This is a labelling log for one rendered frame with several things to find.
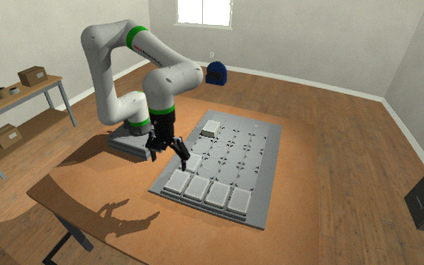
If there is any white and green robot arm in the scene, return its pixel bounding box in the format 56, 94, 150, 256
81, 19, 203, 136

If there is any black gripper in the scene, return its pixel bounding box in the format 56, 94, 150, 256
145, 124, 191, 172

